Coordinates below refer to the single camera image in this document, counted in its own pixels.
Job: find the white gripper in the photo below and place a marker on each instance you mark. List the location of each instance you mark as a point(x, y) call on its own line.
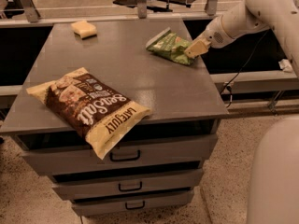
point(213, 34)

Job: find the green jalapeno chip bag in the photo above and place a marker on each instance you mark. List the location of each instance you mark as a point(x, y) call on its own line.
point(169, 45)

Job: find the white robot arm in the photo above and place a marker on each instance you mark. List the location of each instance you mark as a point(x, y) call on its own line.
point(274, 180)

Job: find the brown sea salt chip bag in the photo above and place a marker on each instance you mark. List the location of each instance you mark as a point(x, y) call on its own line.
point(99, 114)

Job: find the yellow sponge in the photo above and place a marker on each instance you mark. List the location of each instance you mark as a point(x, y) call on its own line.
point(83, 29)

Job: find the grey drawer cabinet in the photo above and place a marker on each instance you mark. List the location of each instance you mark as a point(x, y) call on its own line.
point(183, 99)

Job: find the middle grey drawer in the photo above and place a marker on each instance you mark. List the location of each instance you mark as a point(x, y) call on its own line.
point(97, 188)

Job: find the grey drawer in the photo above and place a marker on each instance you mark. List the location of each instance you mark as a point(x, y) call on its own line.
point(128, 204)
point(74, 160)
point(97, 188)

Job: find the bottom grey drawer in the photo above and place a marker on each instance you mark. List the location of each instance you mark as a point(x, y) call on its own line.
point(128, 204)

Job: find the top grey drawer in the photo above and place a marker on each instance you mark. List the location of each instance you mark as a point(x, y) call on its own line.
point(74, 160)

